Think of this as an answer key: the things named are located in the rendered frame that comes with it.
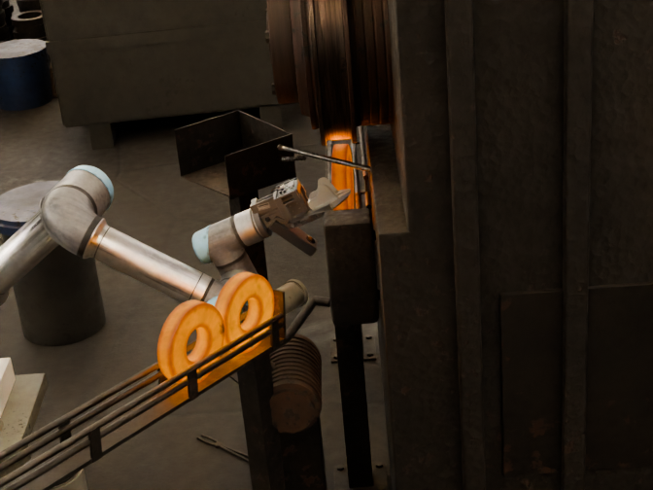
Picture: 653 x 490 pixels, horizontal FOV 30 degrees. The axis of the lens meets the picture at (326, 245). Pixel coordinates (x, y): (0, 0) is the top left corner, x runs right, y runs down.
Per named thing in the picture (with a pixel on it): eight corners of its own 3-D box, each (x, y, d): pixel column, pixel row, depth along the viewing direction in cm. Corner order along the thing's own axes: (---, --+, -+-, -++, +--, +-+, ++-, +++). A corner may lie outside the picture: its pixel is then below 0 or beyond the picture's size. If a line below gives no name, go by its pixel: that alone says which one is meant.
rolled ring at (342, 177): (329, 148, 264) (344, 147, 263) (337, 141, 282) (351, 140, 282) (333, 231, 267) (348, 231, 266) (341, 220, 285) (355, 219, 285)
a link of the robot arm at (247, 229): (248, 252, 265) (251, 235, 272) (266, 244, 264) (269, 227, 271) (232, 224, 262) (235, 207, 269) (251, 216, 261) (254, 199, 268)
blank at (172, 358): (223, 291, 226) (209, 287, 227) (167, 321, 214) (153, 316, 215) (227, 367, 231) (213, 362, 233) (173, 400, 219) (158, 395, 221)
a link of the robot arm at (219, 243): (209, 259, 274) (191, 227, 271) (253, 241, 272) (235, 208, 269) (204, 273, 267) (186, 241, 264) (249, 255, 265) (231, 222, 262)
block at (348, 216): (381, 305, 263) (374, 204, 252) (383, 324, 255) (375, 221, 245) (331, 309, 263) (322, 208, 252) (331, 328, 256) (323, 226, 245)
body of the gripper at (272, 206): (297, 190, 258) (247, 211, 260) (316, 223, 261) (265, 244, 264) (299, 175, 265) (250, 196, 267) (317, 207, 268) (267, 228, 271)
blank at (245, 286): (273, 263, 237) (259, 261, 239) (223, 291, 225) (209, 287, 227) (276, 335, 243) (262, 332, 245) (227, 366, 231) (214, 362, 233)
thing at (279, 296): (286, 340, 243) (285, 291, 239) (285, 341, 242) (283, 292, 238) (257, 332, 247) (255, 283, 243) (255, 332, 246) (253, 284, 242)
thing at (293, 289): (309, 308, 249) (308, 282, 246) (283, 325, 242) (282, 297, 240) (286, 302, 252) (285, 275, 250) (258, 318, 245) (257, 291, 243)
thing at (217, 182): (265, 335, 366) (238, 109, 334) (315, 369, 346) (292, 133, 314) (207, 360, 356) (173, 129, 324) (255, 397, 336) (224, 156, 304)
